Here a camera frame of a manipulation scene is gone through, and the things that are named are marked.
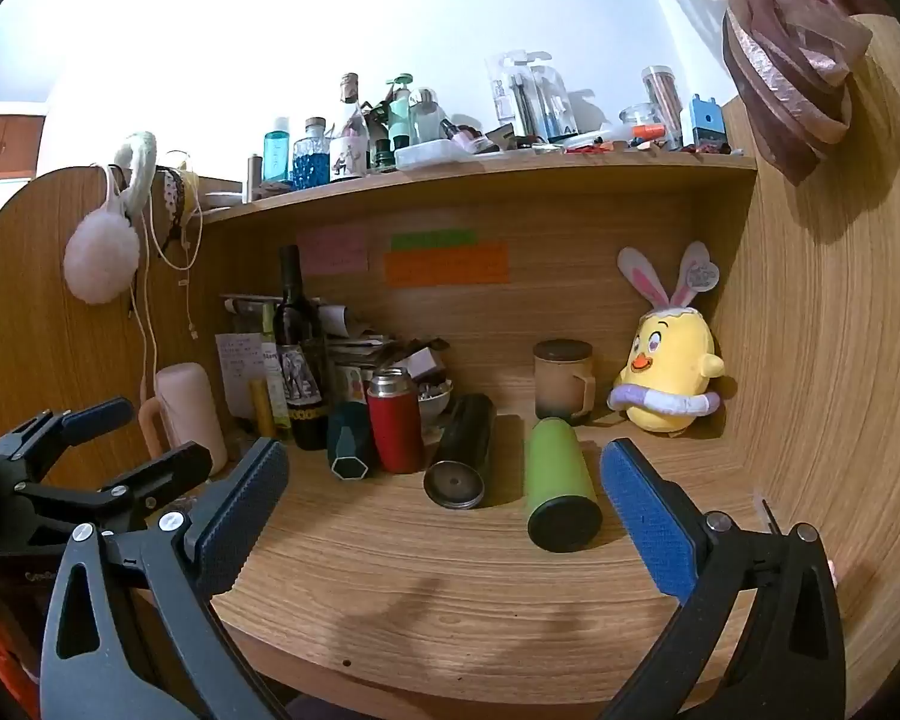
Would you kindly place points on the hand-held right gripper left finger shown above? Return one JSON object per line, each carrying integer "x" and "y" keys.
{"x": 241, "y": 517}

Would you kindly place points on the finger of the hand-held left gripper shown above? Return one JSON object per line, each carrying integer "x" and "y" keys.
{"x": 97, "y": 421}
{"x": 172, "y": 469}

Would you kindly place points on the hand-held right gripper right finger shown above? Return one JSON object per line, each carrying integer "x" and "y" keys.
{"x": 649, "y": 521}

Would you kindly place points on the green cup with black base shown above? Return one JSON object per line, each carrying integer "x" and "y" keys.
{"x": 562, "y": 484}

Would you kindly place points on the dark teal hexagonal cup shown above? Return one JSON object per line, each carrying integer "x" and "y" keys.
{"x": 351, "y": 441}

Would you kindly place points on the pink mug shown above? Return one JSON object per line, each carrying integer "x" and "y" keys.
{"x": 187, "y": 416}

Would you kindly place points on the yellow tube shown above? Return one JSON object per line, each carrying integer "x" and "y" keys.
{"x": 262, "y": 409}

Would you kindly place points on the white paper note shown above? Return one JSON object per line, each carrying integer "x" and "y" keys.
{"x": 238, "y": 371}

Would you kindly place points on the yellow chick plush toy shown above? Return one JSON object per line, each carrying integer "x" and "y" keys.
{"x": 667, "y": 371}

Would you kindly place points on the dark wine bottle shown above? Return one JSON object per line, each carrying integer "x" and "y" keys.
{"x": 300, "y": 367}

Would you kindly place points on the brown ceramic mug with lid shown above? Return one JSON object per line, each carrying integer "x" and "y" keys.
{"x": 562, "y": 382}

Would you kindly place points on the white fluffy earmuffs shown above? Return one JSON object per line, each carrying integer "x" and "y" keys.
{"x": 103, "y": 251}

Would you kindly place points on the red thermos flask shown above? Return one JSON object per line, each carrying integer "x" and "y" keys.
{"x": 394, "y": 427}

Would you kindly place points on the pile of papers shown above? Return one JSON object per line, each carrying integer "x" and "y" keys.
{"x": 364, "y": 349}

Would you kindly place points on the small metal bowl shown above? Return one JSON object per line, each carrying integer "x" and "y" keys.
{"x": 436, "y": 399}

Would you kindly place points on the patterned headband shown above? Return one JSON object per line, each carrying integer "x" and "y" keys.
{"x": 172, "y": 199}

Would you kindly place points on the pink sticky note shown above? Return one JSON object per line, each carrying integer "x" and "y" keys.
{"x": 334, "y": 250}

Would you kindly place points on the brown wooden cabinet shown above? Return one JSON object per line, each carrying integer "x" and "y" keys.
{"x": 4, "y": 142}

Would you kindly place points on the small metal cylinder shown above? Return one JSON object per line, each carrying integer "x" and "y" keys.
{"x": 254, "y": 176}

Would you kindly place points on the teal blue bottle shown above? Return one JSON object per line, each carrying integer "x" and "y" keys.
{"x": 276, "y": 154}

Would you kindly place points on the orange sticky note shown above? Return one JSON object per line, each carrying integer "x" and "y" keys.
{"x": 448, "y": 263}

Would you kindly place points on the wooden desk hutch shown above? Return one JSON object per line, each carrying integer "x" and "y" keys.
{"x": 570, "y": 202}

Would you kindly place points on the bottle with blue beads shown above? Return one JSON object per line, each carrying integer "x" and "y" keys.
{"x": 311, "y": 161}

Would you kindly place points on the green sticky note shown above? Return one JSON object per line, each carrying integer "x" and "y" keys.
{"x": 433, "y": 239}

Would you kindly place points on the tall clear labelled bottle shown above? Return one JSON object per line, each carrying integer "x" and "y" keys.
{"x": 349, "y": 154}

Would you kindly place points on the dark ink bottle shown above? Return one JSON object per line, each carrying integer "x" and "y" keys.
{"x": 383, "y": 154}

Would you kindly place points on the short glass jar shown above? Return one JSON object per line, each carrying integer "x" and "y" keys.
{"x": 637, "y": 120}

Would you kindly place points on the blue pencil sharpener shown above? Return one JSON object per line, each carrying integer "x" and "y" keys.
{"x": 706, "y": 124}

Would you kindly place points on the white plastic tray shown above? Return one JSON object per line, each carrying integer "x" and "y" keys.
{"x": 433, "y": 155}

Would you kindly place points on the mint green bottle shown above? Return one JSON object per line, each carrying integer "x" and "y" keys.
{"x": 399, "y": 118}

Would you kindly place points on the tall clear jar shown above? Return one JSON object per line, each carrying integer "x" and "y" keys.
{"x": 661, "y": 101}

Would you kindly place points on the pink nail polish bottle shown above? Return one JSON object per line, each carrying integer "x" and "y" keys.
{"x": 463, "y": 136}

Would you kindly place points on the clear blister pack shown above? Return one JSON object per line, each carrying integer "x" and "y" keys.
{"x": 508, "y": 90}
{"x": 553, "y": 103}

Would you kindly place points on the clear glass bottle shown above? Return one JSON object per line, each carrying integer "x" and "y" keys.
{"x": 424, "y": 118}

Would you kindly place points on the pink brown curtain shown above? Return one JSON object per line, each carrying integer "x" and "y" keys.
{"x": 791, "y": 67}

